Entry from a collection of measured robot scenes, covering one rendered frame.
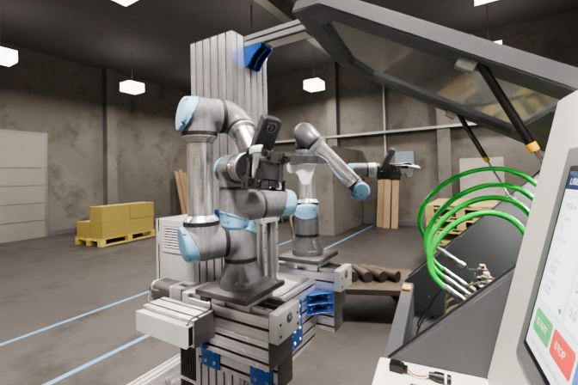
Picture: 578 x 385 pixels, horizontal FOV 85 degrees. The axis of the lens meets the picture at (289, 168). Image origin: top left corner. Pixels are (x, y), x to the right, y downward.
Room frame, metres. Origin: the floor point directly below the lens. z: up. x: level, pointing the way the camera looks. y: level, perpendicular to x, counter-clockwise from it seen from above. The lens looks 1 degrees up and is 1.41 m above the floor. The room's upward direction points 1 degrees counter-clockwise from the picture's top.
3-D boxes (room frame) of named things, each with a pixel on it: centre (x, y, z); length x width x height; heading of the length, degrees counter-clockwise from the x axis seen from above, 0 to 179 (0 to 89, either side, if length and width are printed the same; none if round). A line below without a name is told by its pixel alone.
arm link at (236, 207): (0.84, 0.13, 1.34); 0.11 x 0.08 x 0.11; 123
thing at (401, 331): (1.08, -0.37, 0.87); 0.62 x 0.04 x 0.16; 156
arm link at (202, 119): (1.05, 0.29, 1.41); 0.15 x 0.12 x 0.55; 123
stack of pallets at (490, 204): (4.72, -2.56, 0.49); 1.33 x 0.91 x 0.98; 149
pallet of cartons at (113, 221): (7.64, 4.16, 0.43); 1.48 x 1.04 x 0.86; 149
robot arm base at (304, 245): (1.55, -0.08, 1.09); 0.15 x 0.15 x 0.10
